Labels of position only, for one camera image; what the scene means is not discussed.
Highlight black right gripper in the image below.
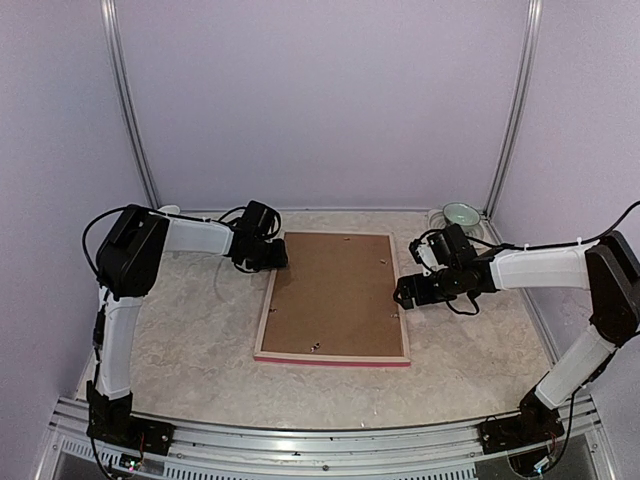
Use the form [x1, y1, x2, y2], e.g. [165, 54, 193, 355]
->
[394, 264, 463, 309]

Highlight brown backing board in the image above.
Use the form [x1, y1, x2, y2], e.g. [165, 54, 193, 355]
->
[259, 234, 405, 359]

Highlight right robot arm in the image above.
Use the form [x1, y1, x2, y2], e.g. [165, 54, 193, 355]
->
[393, 225, 639, 444]

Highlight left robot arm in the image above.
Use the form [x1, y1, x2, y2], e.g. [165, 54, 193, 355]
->
[87, 200, 288, 445]

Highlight green teacup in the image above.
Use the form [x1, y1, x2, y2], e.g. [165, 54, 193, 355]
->
[442, 202, 481, 232]

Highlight white paper cup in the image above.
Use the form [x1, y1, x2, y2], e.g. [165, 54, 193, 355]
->
[159, 205, 181, 214]

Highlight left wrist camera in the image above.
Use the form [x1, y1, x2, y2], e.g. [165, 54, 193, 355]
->
[239, 200, 282, 240]

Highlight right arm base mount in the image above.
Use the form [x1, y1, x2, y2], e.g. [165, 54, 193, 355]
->
[478, 414, 565, 455]

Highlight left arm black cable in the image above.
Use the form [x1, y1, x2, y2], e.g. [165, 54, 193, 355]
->
[82, 207, 236, 286]

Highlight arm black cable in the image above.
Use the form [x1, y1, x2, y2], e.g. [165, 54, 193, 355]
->
[82, 207, 236, 286]
[464, 199, 640, 251]

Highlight aluminium front rail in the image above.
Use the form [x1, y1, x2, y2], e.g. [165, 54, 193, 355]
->
[34, 394, 616, 480]

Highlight left aluminium post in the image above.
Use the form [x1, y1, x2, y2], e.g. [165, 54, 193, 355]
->
[100, 0, 160, 208]

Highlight aluminium post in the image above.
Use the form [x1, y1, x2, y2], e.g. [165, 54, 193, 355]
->
[100, 0, 160, 208]
[483, 0, 543, 222]

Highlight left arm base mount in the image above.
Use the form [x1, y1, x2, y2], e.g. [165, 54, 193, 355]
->
[87, 417, 175, 456]

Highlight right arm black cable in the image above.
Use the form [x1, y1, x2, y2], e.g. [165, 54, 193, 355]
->
[464, 199, 640, 251]

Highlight right aluminium post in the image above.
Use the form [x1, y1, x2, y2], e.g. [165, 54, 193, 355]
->
[483, 0, 543, 222]

